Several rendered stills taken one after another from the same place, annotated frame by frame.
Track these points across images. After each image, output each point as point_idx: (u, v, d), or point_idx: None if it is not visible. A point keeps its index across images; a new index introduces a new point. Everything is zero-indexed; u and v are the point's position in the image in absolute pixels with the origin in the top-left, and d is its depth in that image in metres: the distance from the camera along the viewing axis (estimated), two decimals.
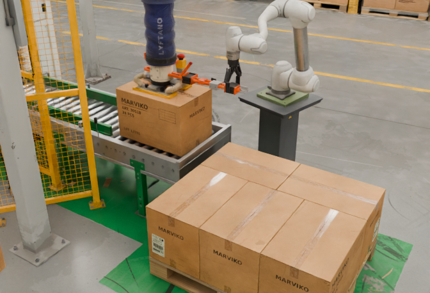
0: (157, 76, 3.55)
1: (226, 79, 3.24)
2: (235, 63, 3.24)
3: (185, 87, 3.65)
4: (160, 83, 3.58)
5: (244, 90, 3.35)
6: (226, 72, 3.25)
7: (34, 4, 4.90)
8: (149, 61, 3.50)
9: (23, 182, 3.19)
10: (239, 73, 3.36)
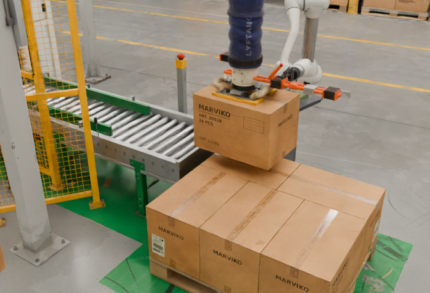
0: (242, 80, 3.17)
1: None
2: None
3: (270, 92, 3.26)
4: (244, 87, 3.19)
5: (345, 95, 2.94)
6: None
7: (34, 4, 4.90)
8: (233, 63, 3.12)
9: (23, 182, 3.19)
10: None
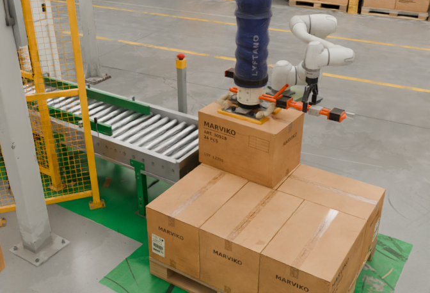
0: (247, 98, 3.20)
1: (304, 99, 2.97)
2: (315, 80, 2.97)
3: (275, 110, 3.30)
4: (249, 106, 3.23)
5: (349, 117, 2.98)
6: (304, 91, 2.98)
7: (34, 4, 4.90)
8: (239, 82, 3.15)
9: (23, 182, 3.19)
10: (316, 91, 3.09)
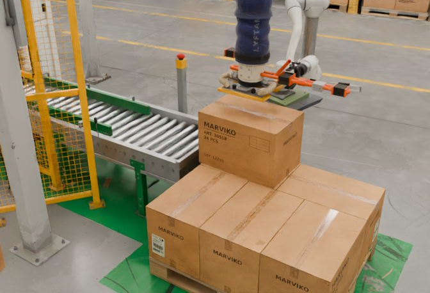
0: (249, 76, 3.13)
1: None
2: None
3: (277, 88, 3.23)
4: (251, 84, 3.16)
5: (355, 90, 2.94)
6: (296, 83, 3.20)
7: (34, 4, 4.90)
8: (240, 58, 3.08)
9: (23, 182, 3.19)
10: None
